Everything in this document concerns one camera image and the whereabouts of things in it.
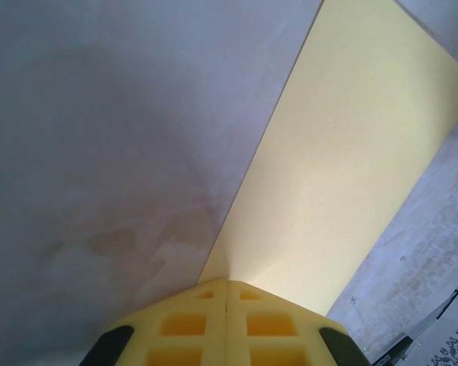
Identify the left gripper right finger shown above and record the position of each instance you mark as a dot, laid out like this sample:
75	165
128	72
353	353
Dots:
275	328

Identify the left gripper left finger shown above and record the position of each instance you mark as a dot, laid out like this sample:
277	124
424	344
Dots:
183	328

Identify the yellow square paper sheet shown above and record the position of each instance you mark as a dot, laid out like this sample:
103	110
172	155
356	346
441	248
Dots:
347	152

